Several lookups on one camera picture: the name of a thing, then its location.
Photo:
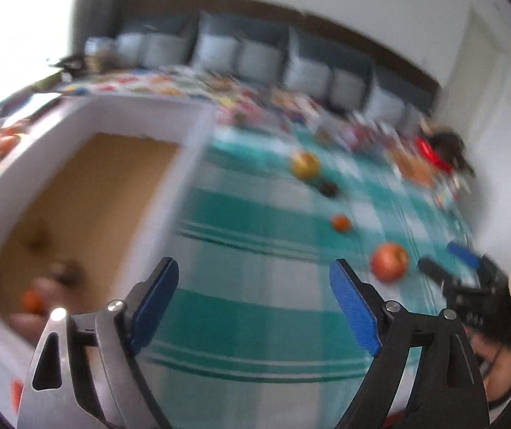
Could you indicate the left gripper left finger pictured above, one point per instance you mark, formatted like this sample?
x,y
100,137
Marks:
x,y
59,389

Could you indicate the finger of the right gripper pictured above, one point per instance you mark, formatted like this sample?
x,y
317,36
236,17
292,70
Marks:
x,y
466,255
437,273

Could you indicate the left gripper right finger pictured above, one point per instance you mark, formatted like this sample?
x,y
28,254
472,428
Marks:
x,y
447,391

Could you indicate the purple sweet potato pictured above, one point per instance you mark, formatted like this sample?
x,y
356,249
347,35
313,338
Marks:
x,y
38,301

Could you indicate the brown-green apple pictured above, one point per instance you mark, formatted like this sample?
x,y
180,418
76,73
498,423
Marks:
x,y
35,236

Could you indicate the person's right hand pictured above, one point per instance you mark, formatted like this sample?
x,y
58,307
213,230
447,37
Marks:
x,y
497,376

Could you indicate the red apple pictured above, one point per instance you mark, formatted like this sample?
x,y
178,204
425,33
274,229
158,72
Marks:
x,y
389,262

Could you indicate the small orange tangerine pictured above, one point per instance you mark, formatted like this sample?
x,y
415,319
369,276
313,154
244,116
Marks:
x,y
341,223

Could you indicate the black handbag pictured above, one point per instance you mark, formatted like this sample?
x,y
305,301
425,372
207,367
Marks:
x,y
450,149

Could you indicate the dark dried fruit far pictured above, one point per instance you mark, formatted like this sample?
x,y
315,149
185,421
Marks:
x,y
328,189

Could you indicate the yellow pear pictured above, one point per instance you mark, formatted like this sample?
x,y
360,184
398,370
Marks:
x,y
305,165

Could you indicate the grey cushion far right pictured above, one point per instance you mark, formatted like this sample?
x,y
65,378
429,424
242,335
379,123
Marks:
x,y
396,102

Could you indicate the grey cushion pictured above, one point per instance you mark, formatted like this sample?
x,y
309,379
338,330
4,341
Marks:
x,y
396,102
251,49
327,71
153,50

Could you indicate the teal plaid tablecloth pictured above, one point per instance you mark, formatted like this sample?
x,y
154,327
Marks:
x,y
254,337

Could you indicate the white cardboard box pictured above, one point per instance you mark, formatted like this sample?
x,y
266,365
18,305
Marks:
x,y
108,175

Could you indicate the grey cushion centre right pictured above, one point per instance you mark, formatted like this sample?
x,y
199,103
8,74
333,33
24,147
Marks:
x,y
327,71

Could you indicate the grey cushion centre left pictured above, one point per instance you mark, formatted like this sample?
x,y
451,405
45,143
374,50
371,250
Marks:
x,y
251,49

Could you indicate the grey cushion far left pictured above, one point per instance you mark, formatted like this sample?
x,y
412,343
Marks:
x,y
153,50

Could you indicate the grey curtain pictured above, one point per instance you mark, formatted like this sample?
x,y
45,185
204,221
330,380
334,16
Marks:
x,y
93,18

